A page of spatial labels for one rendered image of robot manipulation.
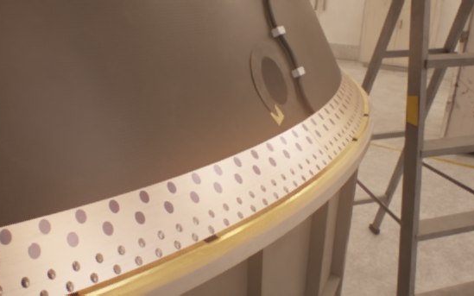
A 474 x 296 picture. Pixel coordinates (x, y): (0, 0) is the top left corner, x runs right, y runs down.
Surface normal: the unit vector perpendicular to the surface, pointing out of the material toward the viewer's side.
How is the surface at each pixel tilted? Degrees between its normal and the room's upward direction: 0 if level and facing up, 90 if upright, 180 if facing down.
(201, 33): 62
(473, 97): 90
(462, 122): 90
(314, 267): 90
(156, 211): 43
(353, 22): 90
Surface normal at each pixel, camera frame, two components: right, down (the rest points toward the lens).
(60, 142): 0.48, -0.14
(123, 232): 0.39, -0.45
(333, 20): -0.58, 0.32
